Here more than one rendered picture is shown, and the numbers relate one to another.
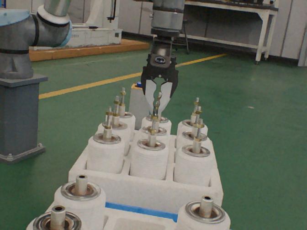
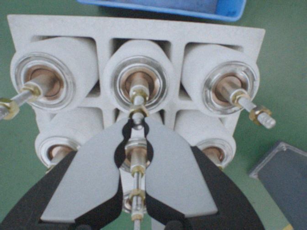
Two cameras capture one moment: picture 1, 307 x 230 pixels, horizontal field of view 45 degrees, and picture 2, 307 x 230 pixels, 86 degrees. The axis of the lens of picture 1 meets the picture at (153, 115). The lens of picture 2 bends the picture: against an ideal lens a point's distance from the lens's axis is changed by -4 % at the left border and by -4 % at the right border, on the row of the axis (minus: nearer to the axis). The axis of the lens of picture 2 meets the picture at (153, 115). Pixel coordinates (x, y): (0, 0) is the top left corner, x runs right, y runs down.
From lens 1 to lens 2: 0.86 m
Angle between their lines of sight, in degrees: 45
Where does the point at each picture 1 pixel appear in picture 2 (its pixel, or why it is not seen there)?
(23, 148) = (272, 161)
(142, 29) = not seen: outside the picture
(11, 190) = (277, 95)
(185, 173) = (70, 43)
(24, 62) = not seen: outside the picture
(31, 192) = (257, 96)
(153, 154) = (132, 47)
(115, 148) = (210, 57)
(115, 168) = (195, 54)
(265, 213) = not seen: hidden behind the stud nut
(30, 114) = (291, 197)
